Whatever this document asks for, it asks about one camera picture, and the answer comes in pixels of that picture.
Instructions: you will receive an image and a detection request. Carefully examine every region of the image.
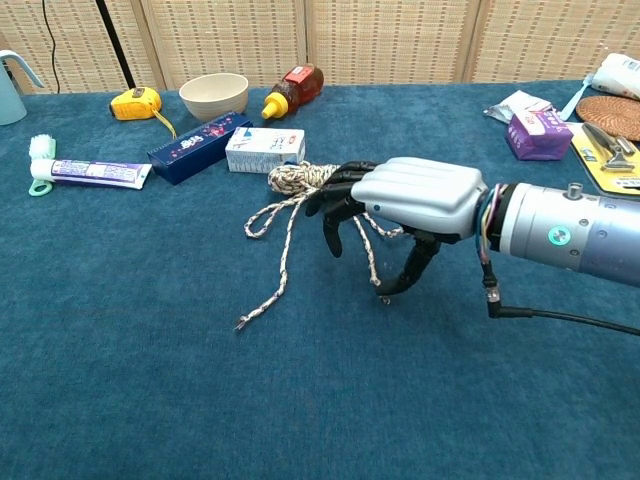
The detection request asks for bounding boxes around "green white brush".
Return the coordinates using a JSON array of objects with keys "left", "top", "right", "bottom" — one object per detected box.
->
[{"left": 28, "top": 134, "right": 58, "bottom": 197}]

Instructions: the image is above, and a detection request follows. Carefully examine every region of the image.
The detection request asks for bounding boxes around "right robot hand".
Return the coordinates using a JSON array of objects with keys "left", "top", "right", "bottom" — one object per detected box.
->
[{"left": 305, "top": 157, "right": 489, "bottom": 304}]

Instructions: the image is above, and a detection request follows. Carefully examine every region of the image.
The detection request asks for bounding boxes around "dark blue toothpaste box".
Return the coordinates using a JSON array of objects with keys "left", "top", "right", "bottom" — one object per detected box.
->
[{"left": 147, "top": 111, "right": 255, "bottom": 186}]

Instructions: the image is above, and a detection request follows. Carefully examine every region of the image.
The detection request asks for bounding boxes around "light blue toothbrush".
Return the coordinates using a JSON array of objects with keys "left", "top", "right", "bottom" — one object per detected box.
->
[{"left": 558, "top": 73, "right": 596, "bottom": 122}]

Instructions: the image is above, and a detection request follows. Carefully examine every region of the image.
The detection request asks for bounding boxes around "blue carpet table cover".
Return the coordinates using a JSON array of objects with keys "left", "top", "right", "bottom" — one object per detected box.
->
[{"left": 0, "top": 79, "right": 640, "bottom": 480}]

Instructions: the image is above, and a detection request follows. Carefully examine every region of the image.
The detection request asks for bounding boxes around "honey bottle yellow cap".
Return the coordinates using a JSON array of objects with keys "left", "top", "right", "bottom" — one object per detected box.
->
[{"left": 261, "top": 63, "right": 325, "bottom": 120}]

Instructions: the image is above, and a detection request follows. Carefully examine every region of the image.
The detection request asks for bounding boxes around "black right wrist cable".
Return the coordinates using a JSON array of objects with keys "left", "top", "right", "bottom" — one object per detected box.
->
[{"left": 479, "top": 259, "right": 640, "bottom": 337}]

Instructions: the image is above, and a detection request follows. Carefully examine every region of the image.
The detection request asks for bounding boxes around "black tripod stand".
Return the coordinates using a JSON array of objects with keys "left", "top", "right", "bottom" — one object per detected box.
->
[{"left": 94, "top": 0, "right": 137, "bottom": 90}]

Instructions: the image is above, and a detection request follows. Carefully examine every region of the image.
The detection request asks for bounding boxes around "razor in yellow pack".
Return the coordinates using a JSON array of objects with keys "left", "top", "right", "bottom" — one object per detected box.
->
[{"left": 569, "top": 121, "right": 640, "bottom": 196}]

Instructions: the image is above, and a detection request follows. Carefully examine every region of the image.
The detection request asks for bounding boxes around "beige bowl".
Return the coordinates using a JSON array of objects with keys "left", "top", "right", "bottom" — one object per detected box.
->
[{"left": 178, "top": 72, "right": 250, "bottom": 123}]

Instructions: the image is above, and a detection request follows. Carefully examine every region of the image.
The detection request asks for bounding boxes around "white blue carton box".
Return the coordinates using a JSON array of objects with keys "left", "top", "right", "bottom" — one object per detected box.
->
[{"left": 224, "top": 126, "right": 307, "bottom": 175}]

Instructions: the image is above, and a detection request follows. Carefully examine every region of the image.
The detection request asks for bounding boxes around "round woven coaster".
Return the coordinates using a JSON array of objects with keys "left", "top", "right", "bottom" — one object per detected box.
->
[{"left": 575, "top": 95, "right": 640, "bottom": 137}]

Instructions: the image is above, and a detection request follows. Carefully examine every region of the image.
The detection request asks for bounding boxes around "light blue plastic pitcher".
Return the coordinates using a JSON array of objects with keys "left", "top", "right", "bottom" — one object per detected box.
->
[{"left": 0, "top": 49, "right": 45, "bottom": 126}]

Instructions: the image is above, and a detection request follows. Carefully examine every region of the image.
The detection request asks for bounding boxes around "white speckled rope bundle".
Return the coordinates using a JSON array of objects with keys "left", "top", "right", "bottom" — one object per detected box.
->
[{"left": 234, "top": 162, "right": 406, "bottom": 332}]

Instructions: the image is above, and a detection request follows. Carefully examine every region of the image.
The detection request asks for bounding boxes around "bamboo folding screen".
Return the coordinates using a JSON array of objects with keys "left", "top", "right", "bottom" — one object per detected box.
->
[{"left": 0, "top": 0, "right": 640, "bottom": 95}]

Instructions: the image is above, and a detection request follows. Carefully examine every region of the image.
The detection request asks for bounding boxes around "purple small box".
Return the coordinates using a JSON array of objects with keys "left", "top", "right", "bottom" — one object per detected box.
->
[{"left": 505, "top": 109, "right": 575, "bottom": 162}]

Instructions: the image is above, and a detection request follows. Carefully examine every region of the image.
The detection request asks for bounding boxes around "silver snack packet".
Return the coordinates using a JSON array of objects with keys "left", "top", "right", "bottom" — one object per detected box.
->
[{"left": 482, "top": 90, "right": 554, "bottom": 125}]

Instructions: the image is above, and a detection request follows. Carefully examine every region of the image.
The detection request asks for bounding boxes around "thin black hanging cable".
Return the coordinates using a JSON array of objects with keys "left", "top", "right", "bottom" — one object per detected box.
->
[{"left": 42, "top": 0, "right": 61, "bottom": 95}]

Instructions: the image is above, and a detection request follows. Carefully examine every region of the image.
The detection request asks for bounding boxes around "yellow tape measure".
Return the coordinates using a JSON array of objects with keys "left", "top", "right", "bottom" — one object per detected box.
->
[{"left": 109, "top": 86, "right": 179, "bottom": 140}]

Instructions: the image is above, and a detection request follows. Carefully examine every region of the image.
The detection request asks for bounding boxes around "white purple toothpaste tube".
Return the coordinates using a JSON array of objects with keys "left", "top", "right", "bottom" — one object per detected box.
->
[{"left": 29, "top": 158, "right": 153, "bottom": 191}]

